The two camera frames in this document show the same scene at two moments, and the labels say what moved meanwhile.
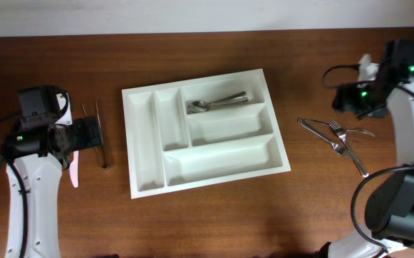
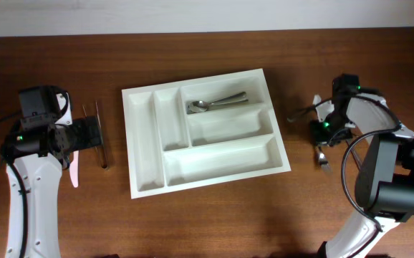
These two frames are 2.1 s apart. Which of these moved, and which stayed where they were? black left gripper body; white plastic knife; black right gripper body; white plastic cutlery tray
Moved: black right gripper body
Stayed: black left gripper body; white plastic knife; white plastic cutlery tray
